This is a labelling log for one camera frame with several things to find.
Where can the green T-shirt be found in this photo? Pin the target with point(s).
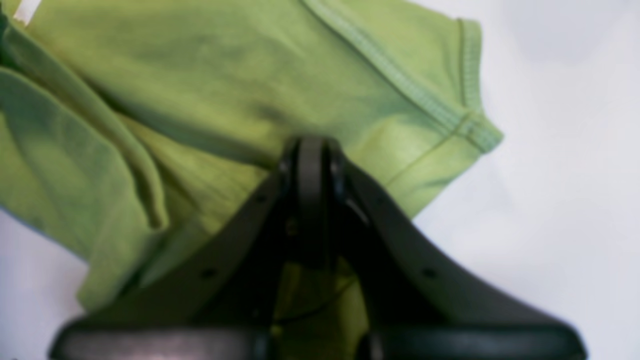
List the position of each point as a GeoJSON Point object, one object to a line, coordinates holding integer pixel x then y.
{"type": "Point", "coordinates": [133, 130]}

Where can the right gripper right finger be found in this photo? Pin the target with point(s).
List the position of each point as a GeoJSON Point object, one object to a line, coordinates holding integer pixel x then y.
{"type": "Point", "coordinates": [420, 304]}

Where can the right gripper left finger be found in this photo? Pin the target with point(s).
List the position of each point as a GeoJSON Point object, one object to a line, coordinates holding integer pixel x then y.
{"type": "Point", "coordinates": [219, 304]}

